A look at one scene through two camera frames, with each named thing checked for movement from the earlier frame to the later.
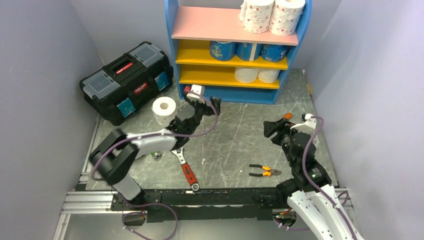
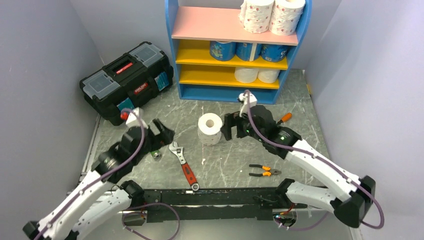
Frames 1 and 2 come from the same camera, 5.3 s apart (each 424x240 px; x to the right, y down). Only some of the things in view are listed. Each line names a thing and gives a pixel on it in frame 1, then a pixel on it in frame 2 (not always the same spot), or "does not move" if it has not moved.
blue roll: (274, 52) does not move
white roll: (255, 15) does not move
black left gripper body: (201, 110) -> (155, 142)
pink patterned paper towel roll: (285, 16) does not move
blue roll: (248, 52) does not move
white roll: (163, 108) -> (209, 125)
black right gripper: (270, 126) -> (231, 120)
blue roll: (222, 51) does not move
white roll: (246, 75) does not move
